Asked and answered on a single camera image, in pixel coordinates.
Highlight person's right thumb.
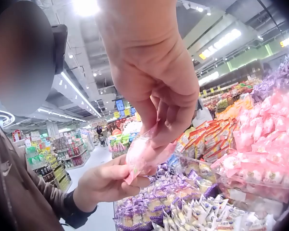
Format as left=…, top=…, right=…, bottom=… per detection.
left=132, top=95, right=160, bottom=135

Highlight full shop shelf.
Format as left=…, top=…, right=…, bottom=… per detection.
left=12, top=128, right=95, bottom=193

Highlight long ceiling light strip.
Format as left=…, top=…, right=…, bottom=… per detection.
left=60, top=72, right=103, bottom=119

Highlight person's left thumb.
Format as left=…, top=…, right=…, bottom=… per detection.
left=100, top=154, right=129, bottom=175

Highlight person's body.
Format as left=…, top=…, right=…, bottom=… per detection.
left=0, top=113, right=75, bottom=231

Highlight person's right fingers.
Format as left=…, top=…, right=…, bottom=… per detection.
left=151, top=90, right=200, bottom=150

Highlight illuminated store sign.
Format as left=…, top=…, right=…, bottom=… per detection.
left=198, top=28, right=242, bottom=61

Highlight person's left fingers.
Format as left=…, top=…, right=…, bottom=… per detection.
left=116, top=174, right=150, bottom=200

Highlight person's left hand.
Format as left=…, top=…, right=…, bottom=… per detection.
left=73, top=154, right=150, bottom=212

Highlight full shop display of packets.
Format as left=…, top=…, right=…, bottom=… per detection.
left=110, top=54, right=289, bottom=231

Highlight pink snack packet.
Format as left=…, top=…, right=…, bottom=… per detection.
left=122, top=122, right=178, bottom=187

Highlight person's right hand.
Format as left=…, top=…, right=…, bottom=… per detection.
left=96, top=0, right=200, bottom=150

